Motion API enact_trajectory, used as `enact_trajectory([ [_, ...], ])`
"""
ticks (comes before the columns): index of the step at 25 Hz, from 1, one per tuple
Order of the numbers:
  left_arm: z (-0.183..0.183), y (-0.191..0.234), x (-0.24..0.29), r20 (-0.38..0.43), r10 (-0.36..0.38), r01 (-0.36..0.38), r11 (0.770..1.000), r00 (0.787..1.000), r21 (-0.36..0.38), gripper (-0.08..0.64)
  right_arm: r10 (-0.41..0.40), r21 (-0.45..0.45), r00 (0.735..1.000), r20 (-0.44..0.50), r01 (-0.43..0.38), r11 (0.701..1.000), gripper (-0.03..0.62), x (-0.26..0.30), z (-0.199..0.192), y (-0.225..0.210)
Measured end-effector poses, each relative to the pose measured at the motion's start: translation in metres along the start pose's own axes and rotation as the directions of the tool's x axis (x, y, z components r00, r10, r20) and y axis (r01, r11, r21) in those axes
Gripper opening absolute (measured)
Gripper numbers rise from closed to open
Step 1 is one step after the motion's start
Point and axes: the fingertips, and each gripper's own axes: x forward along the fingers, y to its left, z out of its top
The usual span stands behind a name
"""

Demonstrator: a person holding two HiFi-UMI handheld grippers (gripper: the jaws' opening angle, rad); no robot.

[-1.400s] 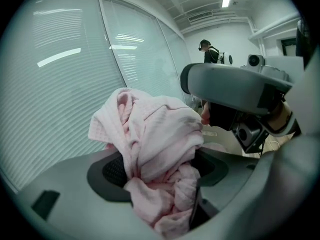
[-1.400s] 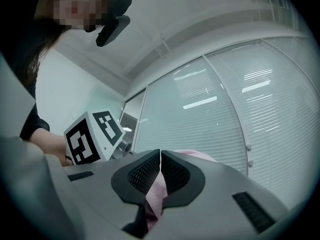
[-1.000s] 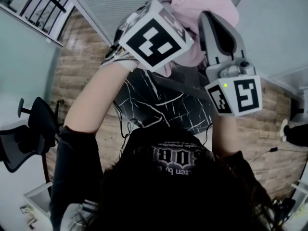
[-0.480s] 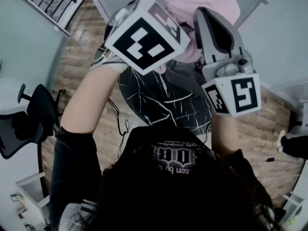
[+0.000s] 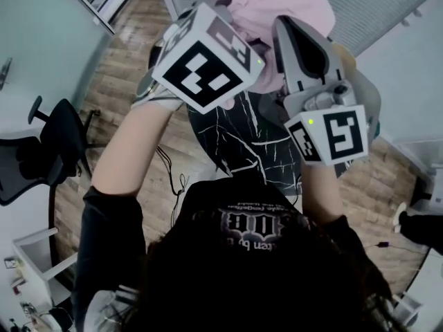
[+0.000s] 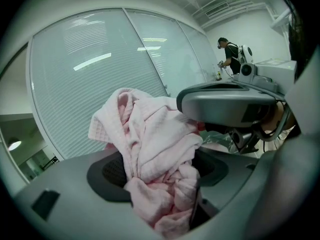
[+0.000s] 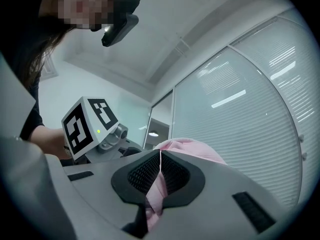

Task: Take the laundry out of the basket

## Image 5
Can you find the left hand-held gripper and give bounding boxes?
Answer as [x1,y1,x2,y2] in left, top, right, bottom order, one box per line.
[151,0,266,115]

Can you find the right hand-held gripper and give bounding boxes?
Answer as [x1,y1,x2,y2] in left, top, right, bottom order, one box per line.
[275,15,370,167]

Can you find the pink laundry garment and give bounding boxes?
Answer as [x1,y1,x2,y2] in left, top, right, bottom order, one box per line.
[214,0,336,110]

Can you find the person's right forearm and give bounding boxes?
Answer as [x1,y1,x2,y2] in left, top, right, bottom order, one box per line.
[300,160,344,226]

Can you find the person's left forearm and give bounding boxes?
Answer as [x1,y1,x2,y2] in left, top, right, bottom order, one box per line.
[90,97,184,200]

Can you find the white cabinet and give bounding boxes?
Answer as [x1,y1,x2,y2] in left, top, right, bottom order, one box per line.
[394,138,443,200]

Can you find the black marble round table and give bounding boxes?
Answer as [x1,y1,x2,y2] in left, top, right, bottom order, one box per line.
[186,90,354,196]

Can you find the black office chair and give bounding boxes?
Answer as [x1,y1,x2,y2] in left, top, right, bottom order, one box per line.
[0,95,101,207]

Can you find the person's black printed t-shirt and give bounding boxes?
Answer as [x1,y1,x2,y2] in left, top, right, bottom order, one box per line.
[71,180,395,332]

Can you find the white shelf unit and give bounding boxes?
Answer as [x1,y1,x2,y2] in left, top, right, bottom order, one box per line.
[12,226,79,307]

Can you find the black floor cable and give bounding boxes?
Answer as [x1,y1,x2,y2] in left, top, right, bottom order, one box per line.
[155,146,192,214]

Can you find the cable with purple plug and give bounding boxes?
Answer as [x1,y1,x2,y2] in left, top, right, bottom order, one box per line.
[363,240,430,255]

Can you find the metal glass door frame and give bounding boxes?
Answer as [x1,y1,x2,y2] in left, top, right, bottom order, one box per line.
[58,0,117,36]

